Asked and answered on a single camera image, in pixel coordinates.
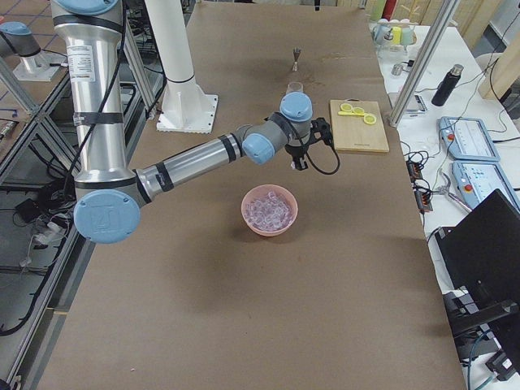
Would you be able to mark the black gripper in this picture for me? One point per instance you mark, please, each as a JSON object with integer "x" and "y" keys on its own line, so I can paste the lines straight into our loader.
{"x": 295, "y": 152}

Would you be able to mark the steel jigger cup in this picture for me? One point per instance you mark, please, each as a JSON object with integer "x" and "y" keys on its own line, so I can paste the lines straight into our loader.
{"x": 296, "y": 54}

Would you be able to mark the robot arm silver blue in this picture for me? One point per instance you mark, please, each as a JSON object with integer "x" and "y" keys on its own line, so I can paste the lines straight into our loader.
{"x": 34, "y": 64}
{"x": 109, "y": 195}

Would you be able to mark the pink bowl of ice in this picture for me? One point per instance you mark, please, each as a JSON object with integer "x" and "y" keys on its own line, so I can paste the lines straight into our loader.
{"x": 269, "y": 209}

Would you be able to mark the clear wine glass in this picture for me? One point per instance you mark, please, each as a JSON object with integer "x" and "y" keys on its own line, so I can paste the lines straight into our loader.
{"x": 295, "y": 87}

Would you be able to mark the bamboo cutting board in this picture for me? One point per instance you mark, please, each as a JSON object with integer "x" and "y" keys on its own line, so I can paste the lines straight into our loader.
{"x": 351, "y": 134}

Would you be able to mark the yellow lemon slice far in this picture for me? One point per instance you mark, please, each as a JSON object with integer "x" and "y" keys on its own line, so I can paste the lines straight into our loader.
{"x": 346, "y": 107}

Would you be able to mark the yellow lemon slice near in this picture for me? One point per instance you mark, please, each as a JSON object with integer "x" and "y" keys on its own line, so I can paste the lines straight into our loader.
{"x": 369, "y": 119}

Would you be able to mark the kitchen scale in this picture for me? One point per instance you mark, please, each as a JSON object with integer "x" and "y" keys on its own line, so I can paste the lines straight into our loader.
{"x": 415, "y": 108}

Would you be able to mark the steel bottle cap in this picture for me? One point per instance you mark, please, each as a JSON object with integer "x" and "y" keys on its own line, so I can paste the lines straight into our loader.
{"x": 397, "y": 69}

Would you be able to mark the blue plastic cup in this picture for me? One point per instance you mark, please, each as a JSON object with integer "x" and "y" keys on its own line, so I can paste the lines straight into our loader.
{"x": 379, "y": 32}

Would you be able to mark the yellow plastic cup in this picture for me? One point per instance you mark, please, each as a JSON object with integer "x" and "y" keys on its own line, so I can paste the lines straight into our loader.
{"x": 395, "y": 35}

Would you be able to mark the teach pendant far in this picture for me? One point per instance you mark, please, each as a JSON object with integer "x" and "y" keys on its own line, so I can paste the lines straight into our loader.
{"x": 467, "y": 139}

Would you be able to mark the teach pendant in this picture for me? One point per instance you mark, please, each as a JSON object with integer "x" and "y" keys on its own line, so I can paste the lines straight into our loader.
{"x": 467, "y": 139}
{"x": 475, "y": 180}

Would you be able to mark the grey plastic cup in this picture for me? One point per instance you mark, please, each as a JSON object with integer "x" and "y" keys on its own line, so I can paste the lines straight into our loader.
{"x": 407, "y": 36}

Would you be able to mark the green cylinder container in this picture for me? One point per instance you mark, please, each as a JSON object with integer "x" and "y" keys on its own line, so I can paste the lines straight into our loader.
{"x": 377, "y": 10}

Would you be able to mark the black thermos bottle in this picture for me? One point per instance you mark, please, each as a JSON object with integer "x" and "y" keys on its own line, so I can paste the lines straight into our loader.
{"x": 447, "y": 85}

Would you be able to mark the teach pendant near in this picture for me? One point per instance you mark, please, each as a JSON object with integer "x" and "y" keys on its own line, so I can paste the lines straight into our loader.
{"x": 475, "y": 180}

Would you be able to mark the red thermos bottle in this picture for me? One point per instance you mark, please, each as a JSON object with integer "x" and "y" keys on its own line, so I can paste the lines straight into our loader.
{"x": 390, "y": 6}

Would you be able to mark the black monitor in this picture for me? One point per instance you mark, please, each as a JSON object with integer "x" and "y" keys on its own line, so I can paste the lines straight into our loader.
{"x": 481, "y": 254}

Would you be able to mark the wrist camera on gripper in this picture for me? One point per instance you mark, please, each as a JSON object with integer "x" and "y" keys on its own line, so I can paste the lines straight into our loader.
{"x": 323, "y": 128}

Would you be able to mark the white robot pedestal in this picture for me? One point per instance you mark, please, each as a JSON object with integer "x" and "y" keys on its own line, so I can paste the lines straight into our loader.
{"x": 185, "y": 107}

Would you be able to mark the aluminium frame post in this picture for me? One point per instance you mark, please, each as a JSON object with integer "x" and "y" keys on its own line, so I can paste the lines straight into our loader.
{"x": 428, "y": 48}

